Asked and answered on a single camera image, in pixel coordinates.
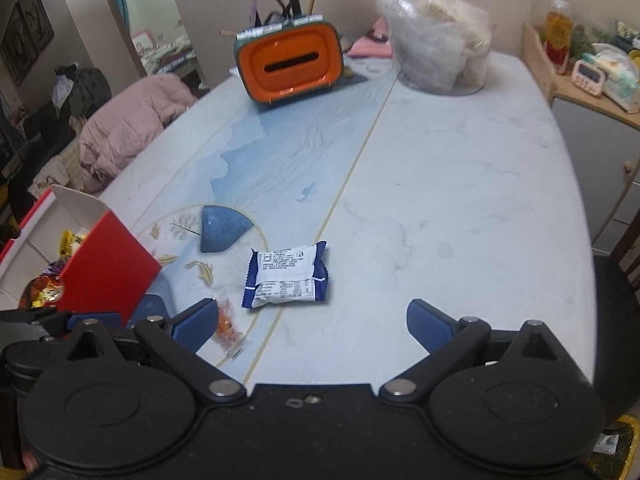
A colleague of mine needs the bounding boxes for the clear plastic bag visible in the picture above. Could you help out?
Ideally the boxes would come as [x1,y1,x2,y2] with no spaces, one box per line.
[376,0,494,95]

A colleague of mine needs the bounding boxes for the white timer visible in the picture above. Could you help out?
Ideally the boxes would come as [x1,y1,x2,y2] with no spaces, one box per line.
[571,59,607,96]

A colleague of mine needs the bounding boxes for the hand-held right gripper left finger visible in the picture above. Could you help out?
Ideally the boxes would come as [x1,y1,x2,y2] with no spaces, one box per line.
[47,298,248,403]

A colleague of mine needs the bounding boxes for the green orange desk organizer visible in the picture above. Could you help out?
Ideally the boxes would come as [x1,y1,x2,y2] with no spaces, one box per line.
[234,15,347,109]

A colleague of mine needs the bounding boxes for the wood-framed mirror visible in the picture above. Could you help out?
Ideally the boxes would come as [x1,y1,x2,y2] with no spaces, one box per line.
[94,0,207,92]

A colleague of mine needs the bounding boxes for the wet wipes pack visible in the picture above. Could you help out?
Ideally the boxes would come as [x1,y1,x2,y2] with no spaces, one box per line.
[592,42,640,114]

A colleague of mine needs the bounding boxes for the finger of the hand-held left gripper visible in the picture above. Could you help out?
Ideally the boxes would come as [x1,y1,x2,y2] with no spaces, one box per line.
[67,312,124,331]
[125,294,169,329]

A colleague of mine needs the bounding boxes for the white blue snack packet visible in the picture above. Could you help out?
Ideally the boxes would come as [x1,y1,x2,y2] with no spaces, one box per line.
[241,241,330,310]

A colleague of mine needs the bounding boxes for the pink booklet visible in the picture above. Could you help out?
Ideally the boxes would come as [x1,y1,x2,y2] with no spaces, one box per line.
[346,16,397,59]

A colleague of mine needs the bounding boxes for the small candy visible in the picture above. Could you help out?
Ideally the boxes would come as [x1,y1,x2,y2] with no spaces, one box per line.
[214,299,251,361]

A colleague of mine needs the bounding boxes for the red white cardboard box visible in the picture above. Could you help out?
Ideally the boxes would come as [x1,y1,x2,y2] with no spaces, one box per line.
[0,185,162,327]

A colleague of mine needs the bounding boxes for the yellow bag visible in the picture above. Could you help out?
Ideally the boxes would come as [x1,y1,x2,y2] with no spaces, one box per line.
[594,417,640,480]

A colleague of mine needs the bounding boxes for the wooden chair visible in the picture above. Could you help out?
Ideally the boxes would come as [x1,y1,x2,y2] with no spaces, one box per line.
[591,220,640,403]

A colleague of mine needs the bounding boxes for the pink puffer jacket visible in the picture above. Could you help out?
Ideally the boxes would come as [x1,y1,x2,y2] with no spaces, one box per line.
[78,73,199,194]

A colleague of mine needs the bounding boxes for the blue fan-shaped pad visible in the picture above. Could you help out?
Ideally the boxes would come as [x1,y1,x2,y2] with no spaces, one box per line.
[200,205,254,254]

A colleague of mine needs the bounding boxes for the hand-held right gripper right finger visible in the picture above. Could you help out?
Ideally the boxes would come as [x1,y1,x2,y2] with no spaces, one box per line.
[379,299,576,405]

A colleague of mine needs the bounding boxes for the dark clothing pile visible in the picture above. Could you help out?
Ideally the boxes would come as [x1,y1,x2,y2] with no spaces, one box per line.
[52,62,112,127]

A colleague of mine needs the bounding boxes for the white wooden cabinet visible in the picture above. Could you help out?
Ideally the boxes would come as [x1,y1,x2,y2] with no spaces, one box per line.
[521,22,640,261]

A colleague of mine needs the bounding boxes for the dark framed wall picture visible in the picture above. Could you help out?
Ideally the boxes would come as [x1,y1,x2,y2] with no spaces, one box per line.
[0,0,56,87]

